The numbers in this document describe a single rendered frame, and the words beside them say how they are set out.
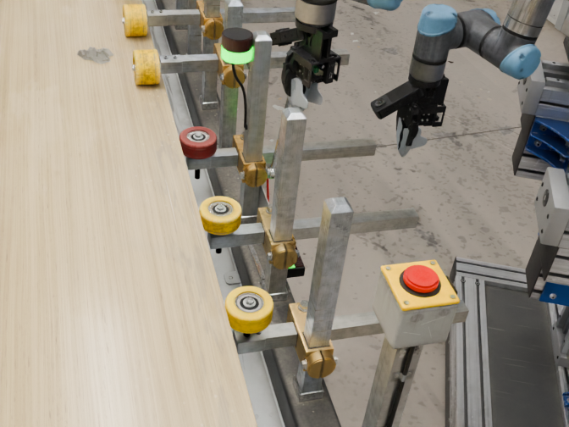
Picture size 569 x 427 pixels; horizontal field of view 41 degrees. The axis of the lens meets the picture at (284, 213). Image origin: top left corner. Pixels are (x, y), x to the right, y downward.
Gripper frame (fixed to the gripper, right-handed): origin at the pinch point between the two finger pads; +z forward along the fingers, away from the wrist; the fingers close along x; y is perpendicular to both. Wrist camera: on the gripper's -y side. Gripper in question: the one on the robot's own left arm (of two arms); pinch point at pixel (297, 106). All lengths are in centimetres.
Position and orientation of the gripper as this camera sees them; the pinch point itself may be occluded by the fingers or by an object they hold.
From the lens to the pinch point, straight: 157.4
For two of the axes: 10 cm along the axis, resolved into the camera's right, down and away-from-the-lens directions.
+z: -0.9, 7.8, 6.2
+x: 8.2, -3.0, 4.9
